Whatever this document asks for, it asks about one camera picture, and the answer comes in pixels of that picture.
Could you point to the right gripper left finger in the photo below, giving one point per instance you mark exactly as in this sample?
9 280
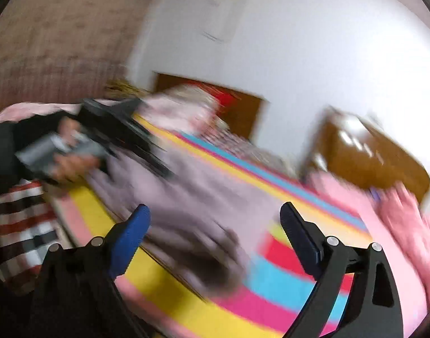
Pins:
75 294

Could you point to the lilac fleece pants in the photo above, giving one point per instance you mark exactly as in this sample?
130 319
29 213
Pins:
206 224

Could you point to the black left sleeve forearm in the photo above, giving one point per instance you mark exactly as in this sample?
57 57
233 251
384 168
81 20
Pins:
15 136

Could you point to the left hand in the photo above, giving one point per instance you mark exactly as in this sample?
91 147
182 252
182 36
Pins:
71 168

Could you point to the leopard print cushion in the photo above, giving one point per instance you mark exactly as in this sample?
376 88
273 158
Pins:
120 89

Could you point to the pink bed sheet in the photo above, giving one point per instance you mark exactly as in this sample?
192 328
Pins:
357 201

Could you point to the pink floral folded quilt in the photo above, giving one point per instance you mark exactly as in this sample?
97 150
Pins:
186 108

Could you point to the rainbow striped blanket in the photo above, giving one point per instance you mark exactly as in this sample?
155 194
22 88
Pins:
276 288

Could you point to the red black plaid sheet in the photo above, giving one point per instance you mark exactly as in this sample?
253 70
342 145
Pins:
28 227

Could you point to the pink crumpled quilt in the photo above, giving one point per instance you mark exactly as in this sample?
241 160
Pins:
399 210

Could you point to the striped floral curtain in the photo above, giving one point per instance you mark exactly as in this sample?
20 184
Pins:
61 51

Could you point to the nightstand with floral cover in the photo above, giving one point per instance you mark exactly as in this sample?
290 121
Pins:
266 160

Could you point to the red embroidered pillow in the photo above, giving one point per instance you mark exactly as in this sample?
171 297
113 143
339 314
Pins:
225 98

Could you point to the dark brown flat headboard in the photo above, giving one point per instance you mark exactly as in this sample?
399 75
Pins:
240 110

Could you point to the glossy brown padded headboard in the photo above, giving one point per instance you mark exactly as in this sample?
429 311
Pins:
354 150

